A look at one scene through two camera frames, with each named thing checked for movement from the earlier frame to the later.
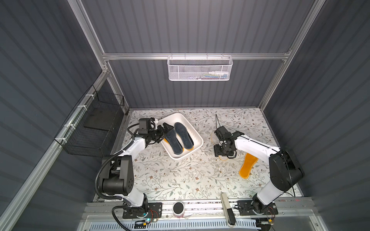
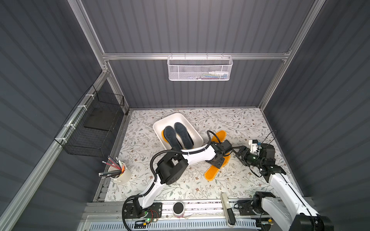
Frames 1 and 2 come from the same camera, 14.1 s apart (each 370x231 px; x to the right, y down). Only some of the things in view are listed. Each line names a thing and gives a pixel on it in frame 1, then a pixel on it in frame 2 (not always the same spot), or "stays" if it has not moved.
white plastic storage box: [172, 119] stays
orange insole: [165, 140] stays
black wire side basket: [91, 130] stays
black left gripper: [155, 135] to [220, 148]
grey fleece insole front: [171, 138] stays
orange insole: [249, 161] to [212, 171]
